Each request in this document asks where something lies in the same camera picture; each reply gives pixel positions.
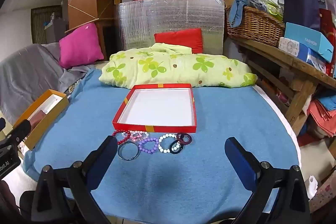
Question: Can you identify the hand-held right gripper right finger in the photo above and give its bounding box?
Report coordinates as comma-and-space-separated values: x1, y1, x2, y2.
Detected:
225, 137, 311, 224

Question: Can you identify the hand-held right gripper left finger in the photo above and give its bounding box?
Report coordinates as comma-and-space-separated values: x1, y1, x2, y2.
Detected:
31, 135, 118, 224

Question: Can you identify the silver metal bangle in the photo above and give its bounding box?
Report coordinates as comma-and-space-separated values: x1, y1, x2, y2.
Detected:
117, 142, 139, 161

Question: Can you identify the red bead bracelet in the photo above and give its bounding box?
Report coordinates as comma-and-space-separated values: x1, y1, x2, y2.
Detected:
112, 130, 131, 146

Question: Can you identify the pink and white bead bracelet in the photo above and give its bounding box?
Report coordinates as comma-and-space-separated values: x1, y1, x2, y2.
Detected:
130, 133, 148, 142

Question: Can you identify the purple bead bracelet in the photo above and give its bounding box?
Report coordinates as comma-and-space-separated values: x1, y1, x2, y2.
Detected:
138, 136, 160, 155

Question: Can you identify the clear bead bracelet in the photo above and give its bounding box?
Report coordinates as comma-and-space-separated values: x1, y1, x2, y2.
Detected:
130, 130, 151, 139

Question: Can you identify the maroon hair tie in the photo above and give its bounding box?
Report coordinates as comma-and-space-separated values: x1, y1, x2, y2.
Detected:
176, 132, 192, 146

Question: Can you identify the black hair tie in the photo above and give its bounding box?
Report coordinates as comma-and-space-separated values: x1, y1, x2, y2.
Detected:
169, 140, 183, 155

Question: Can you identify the red cardboard box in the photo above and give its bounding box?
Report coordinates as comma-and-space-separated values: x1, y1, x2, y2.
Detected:
112, 84, 197, 133

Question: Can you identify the orange cardboard box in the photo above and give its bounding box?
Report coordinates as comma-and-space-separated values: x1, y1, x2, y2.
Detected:
12, 89, 70, 151

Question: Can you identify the blue blanket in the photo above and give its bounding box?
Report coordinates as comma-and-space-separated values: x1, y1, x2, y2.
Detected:
22, 68, 301, 224

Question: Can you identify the grey cloth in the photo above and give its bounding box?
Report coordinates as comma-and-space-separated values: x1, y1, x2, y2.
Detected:
0, 43, 92, 125

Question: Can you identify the white sock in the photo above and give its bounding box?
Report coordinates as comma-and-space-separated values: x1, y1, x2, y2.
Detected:
307, 175, 319, 199

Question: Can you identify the stack of pink cloths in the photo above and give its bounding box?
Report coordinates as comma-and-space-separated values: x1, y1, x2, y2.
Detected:
307, 98, 336, 125

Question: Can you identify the pink pillow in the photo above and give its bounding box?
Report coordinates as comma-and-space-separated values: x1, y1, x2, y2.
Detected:
59, 22, 105, 69

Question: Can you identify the wooden bench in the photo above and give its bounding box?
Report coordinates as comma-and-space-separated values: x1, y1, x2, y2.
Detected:
228, 35, 336, 135

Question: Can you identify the green floral pillow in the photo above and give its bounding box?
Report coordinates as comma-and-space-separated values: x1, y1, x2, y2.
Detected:
99, 43, 258, 90

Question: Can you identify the white patterned box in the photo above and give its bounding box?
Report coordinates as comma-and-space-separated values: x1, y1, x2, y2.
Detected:
278, 37, 301, 56

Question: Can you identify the red cushion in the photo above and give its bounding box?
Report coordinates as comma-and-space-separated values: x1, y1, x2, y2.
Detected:
154, 28, 204, 54

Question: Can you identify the wicker basket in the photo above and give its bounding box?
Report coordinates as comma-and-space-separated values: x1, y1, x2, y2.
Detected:
226, 5, 286, 47

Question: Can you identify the light blue cardboard box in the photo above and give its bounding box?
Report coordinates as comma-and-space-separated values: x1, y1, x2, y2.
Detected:
284, 22, 334, 63

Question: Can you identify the blue cloth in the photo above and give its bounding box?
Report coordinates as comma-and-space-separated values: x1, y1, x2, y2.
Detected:
228, 0, 259, 28

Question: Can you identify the silver foil insulation board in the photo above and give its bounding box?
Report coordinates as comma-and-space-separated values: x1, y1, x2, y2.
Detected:
117, 0, 226, 56

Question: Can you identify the navy bag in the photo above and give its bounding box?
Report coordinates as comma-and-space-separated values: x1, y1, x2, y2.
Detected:
280, 0, 321, 31

